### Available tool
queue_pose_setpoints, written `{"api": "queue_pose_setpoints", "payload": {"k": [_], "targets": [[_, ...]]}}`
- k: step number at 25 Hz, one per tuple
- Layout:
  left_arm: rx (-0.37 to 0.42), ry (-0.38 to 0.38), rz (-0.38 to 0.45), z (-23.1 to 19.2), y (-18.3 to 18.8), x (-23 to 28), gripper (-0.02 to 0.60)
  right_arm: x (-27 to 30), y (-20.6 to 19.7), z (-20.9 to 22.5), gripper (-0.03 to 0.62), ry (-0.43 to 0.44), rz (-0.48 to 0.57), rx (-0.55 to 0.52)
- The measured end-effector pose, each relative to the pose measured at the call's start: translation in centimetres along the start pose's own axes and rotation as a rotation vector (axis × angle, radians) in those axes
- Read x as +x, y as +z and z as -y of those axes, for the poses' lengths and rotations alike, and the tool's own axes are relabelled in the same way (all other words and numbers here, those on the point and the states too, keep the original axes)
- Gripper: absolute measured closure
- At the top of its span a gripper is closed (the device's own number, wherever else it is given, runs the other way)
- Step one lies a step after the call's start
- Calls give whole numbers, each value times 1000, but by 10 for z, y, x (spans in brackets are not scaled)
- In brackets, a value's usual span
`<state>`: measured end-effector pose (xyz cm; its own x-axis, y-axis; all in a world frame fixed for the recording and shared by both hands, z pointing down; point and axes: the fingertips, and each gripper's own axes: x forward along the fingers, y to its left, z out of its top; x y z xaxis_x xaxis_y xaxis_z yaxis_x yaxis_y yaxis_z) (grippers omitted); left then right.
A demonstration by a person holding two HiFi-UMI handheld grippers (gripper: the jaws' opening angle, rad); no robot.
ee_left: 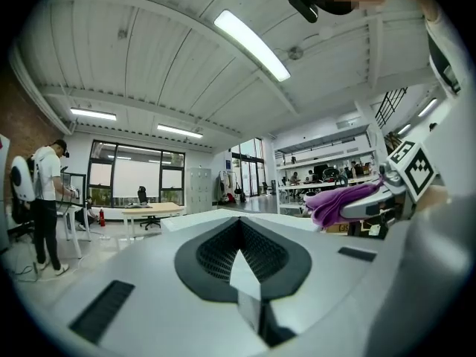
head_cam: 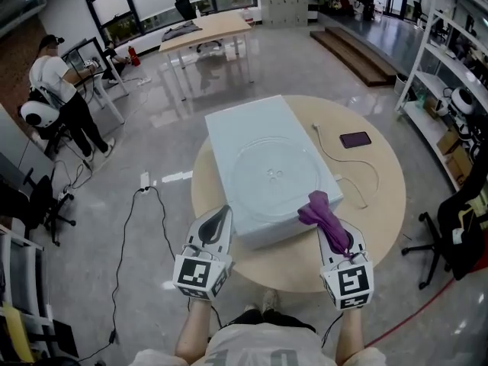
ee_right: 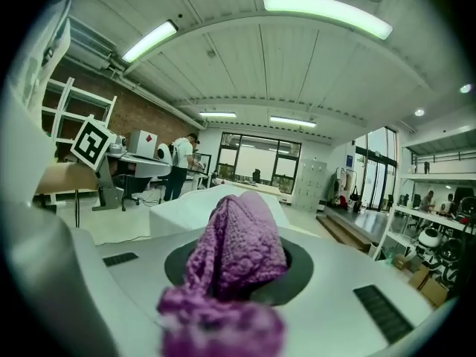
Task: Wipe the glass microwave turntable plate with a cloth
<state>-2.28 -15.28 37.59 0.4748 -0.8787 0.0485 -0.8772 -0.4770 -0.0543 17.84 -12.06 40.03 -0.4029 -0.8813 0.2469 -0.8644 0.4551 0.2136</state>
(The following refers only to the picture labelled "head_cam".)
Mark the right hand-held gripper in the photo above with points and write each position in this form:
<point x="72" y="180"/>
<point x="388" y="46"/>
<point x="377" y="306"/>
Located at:
<point x="350" y="284"/>

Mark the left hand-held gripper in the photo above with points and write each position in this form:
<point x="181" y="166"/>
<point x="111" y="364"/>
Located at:
<point x="198" y="277"/>

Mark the purple cloth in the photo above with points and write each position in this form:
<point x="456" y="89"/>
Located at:
<point x="320" y="212"/>

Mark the clear glass round plate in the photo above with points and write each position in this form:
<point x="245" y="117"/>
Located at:
<point x="282" y="196"/>

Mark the person's right forearm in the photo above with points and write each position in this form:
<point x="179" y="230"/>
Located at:
<point x="348" y="338"/>

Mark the person's left forearm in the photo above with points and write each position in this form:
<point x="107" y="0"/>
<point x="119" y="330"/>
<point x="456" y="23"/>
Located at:
<point x="192" y="330"/>

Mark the white microwave oven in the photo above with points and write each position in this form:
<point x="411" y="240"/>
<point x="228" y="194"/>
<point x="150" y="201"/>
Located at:
<point x="244" y="120"/>

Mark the round wooden table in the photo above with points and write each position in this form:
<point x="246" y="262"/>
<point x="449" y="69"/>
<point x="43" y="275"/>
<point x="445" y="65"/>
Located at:
<point x="373" y="223"/>

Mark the person's left shoe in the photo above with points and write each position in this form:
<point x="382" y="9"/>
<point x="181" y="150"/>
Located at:
<point x="251" y="308"/>

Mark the person's shoe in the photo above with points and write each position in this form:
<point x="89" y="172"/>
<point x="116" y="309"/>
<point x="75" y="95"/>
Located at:
<point x="251" y="308"/>
<point x="270" y="299"/>

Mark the person's right shoe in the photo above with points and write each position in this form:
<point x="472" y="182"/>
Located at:
<point x="270" y="299"/>

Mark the person's black trousers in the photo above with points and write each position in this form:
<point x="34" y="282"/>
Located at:
<point x="274" y="318"/>

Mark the dark phone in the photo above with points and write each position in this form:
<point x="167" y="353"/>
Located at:
<point x="355" y="139"/>

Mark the person's white printed shirt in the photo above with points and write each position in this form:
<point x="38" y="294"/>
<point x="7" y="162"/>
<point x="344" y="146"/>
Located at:
<point x="267" y="349"/>

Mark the black office chair with jacket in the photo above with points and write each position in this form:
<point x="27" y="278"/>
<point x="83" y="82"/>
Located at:
<point x="465" y="219"/>

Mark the cardboard box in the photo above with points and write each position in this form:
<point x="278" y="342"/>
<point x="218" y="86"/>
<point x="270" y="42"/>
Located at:
<point x="453" y="155"/>

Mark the small white power strip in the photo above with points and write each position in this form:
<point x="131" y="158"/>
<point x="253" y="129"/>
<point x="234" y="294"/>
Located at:
<point x="143" y="81"/>

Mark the white waste bin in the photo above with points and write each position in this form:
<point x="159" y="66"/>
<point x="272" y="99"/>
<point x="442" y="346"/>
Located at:
<point x="400" y="85"/>

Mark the small white table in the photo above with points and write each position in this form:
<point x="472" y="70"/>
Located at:
<point x="110" y="97"/>

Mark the white shelf rack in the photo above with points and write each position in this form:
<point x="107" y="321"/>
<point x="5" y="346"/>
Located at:
<point x="423" y="78"/>

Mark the white round pod backpack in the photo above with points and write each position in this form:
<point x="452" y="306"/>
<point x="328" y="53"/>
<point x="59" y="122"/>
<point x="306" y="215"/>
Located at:
<point x="461" y="101"/>
<point x="38" y="114"/>

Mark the wooden step platform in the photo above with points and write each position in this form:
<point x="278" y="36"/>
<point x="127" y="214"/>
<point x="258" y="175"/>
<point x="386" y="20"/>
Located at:
<point x="354" y="53"/>

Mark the red fire extinguisher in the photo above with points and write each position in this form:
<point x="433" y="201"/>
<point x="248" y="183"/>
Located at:
<point x="134" y="56"/>

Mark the rectangular wooden table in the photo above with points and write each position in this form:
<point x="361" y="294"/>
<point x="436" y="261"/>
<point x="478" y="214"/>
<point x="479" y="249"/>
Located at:
<point x="209" y="31"/>

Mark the grey garment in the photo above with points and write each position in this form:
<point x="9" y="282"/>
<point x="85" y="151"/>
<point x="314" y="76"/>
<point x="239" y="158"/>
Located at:
<point x="181" y="31"/>

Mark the grey cabinet with red sticker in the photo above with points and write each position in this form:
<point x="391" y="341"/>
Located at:
<point x="15" y="147"/>

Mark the black framed display cabinet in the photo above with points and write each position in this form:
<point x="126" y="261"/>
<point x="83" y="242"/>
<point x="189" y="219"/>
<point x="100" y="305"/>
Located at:
<point x="78" y="57"/>

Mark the clear water jug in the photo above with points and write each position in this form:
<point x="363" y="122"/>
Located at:
<point x="248" y="15"/>

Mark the black high-back office chair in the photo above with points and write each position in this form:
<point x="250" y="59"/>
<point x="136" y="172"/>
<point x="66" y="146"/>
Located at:
<point x="185" y="6"/>

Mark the grey lockers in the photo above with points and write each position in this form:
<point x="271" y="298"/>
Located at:
<point x="286" y="0"/>

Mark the white metal desk frame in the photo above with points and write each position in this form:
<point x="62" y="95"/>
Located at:
<point x="19" y="242"/>

